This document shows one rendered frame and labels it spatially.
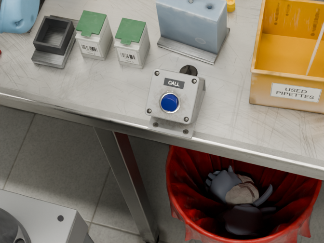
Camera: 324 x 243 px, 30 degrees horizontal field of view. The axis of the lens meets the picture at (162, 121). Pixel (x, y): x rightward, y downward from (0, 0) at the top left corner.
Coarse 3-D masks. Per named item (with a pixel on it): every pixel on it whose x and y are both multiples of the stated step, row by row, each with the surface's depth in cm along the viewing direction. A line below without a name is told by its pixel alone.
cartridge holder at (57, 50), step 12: (48, 24) 101; (60, 24) 100; (72, 24) 99; (36, 36) 98; (48, 36) 100; (60, 36) 100; (72, 36) 100; (36, 48) 99; (48, 48) 98; (60, 48) 96; (36, 60) 99; (48, 60) 98; (60, 60) 98
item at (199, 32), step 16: (160, 0) 91; (176, 0) 91; (192, 0) 91; (208, 0) 90; (224, 0) 90; (160, 16) 94; (176, 16) 92; (192, 16) 90; (208, 16) 89; (224, 16) 92; (160, 32) 98; (176, 32) 96; (192, 32) 94; (208, 32) 92; (224, 32) 96; (176, 48) 98; (192, 48) 97; (208, 48) 96
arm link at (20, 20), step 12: (0, 0) 66; (12, 0) 66; (24, 0) 67; (36, 0) 71; (0, 12) 66; (12, 12) 66; (24, 12) 68; (36, 12) 71; (0, 24) 67; (12, 24) 67; (24, 24) 68
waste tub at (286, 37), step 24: (264, 0) 89; (288, 0) 89; (312, 0) 89; (264, 24) 95; (288, 24) 94; (312, 24) 93; (264, 48) 96; (288, 48) 96; (312, 48) 96; (264, 72) 84; (288, 72) 94; (312, 72) 94; (264, 96) 90; (288, 96) 89; (312, 96) 87
